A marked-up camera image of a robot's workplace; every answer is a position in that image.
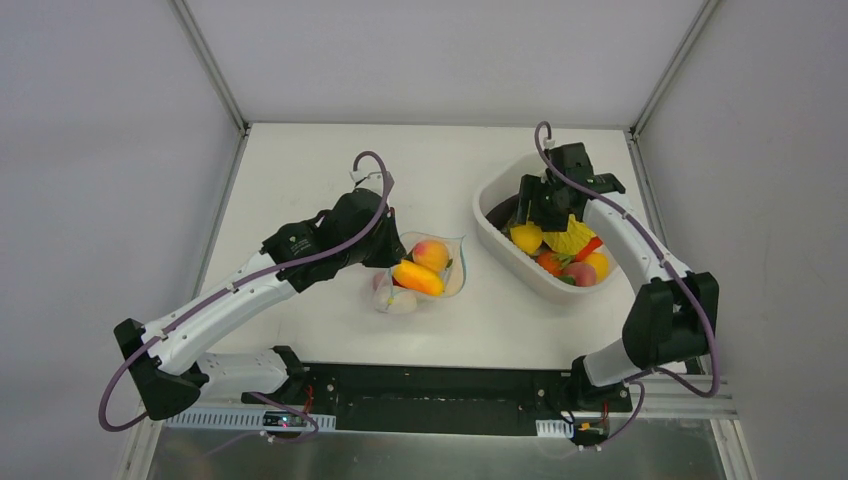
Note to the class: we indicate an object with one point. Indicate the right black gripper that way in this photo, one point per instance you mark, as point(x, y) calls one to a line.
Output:
point(546, 211)

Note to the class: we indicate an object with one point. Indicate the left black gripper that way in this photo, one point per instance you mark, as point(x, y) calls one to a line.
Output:
point(389, 245)

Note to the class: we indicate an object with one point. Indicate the red apple toy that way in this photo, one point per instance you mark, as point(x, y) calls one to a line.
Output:
point(396, 281)

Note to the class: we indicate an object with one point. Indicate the yellow orange mango toy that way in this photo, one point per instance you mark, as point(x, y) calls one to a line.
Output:
point(419, 278)

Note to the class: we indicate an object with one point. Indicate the clear zip top bag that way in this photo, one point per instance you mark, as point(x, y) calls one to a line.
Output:
point(454, 277)

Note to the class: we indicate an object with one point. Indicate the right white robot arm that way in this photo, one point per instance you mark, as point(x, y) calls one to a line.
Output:
point(673, 315)

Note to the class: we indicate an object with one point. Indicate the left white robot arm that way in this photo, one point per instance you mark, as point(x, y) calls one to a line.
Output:
point(169, 359)

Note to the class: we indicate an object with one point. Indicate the yellow napa cabbage toy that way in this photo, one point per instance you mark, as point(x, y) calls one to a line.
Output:
point(571, 241)

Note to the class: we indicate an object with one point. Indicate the purple eggplant toy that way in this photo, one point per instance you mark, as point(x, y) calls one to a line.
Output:
point(503, 213)

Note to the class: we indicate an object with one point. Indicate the white plastic basin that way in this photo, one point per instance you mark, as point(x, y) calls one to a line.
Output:
point(497, 187)

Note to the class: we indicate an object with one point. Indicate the small orange tangerine toy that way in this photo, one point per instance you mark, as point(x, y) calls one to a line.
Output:
point(553, 262)

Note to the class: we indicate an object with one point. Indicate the pink peach toy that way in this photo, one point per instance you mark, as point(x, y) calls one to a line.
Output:
point(579, 274)

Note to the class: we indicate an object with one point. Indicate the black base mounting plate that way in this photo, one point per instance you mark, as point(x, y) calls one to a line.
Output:
point(433, 400)

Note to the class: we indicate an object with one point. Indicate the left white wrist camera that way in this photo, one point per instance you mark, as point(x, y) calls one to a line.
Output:
point(376, 182)

